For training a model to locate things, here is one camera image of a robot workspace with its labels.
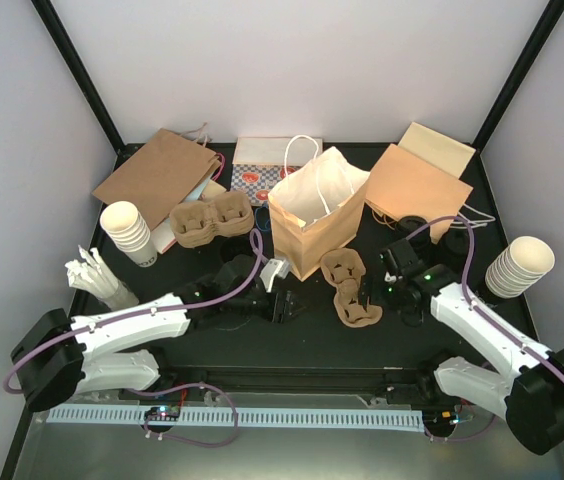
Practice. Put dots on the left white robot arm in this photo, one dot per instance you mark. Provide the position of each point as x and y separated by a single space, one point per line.
61 356

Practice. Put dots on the black frame post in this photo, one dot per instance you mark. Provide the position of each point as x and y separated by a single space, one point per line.
541 32
60 37

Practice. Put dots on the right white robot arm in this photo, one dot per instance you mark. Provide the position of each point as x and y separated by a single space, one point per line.
523 382

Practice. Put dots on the black lid stack left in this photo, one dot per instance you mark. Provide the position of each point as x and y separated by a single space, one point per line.
409 224

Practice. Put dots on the right black frame post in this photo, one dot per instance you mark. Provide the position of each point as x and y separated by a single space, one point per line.
541 32

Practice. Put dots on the stack of paper cups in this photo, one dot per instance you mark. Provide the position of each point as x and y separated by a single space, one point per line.
125 226
522 264

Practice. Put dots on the bundle of wrapped straws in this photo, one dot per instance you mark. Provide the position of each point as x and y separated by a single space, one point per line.
92 275

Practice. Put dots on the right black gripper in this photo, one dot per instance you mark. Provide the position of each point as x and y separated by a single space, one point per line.
407 309

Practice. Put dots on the orange kraft paper bag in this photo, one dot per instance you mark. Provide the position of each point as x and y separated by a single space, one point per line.
316 209

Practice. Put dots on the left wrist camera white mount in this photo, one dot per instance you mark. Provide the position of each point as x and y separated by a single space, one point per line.
273 269

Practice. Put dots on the blue slotted cable duct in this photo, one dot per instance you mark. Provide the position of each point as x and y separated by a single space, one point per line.
390 420

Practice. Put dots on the right stack of paper cups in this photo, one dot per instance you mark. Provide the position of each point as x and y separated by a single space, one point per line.
522 264

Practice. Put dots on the black lid stack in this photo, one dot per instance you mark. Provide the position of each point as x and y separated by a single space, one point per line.
409 224
452 249

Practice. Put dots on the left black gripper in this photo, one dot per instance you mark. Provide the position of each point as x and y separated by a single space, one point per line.
280 312

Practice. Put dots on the orange flat bag right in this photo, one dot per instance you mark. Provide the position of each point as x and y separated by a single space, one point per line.
401 184

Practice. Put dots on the black lid stack right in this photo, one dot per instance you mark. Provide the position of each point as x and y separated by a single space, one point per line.
452 249

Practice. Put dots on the checkered printed paper bag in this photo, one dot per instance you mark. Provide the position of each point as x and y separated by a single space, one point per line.
259 163

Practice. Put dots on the left stack of paper cups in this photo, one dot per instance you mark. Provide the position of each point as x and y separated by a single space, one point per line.
125 226

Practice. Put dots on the stack of pulp cup carriers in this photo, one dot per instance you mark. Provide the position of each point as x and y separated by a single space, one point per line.
197 223

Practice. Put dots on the left black frame post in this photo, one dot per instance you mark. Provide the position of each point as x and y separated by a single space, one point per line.
60 37

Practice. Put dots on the brown flat paper bag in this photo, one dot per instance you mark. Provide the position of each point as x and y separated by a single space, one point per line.
159 175

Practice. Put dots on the single pulp cup carrier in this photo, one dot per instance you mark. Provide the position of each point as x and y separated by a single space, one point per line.
344 270

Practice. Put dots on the tan flat paper bag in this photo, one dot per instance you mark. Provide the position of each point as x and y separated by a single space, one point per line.
441 151

